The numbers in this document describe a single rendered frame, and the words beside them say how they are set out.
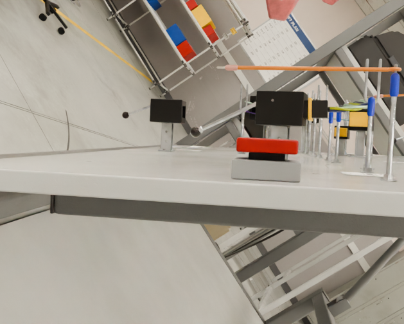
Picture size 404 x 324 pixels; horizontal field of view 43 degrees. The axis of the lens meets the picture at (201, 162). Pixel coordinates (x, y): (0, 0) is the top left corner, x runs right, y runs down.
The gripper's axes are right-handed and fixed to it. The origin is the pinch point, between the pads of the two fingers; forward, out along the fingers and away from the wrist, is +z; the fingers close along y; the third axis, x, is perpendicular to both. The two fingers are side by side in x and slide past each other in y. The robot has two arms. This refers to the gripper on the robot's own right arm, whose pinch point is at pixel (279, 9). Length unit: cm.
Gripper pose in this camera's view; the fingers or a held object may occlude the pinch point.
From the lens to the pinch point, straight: 45.8
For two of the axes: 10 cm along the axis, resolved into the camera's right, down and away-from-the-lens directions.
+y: 1.4, -0.4, 9.9
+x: -9.7, -2.0, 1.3
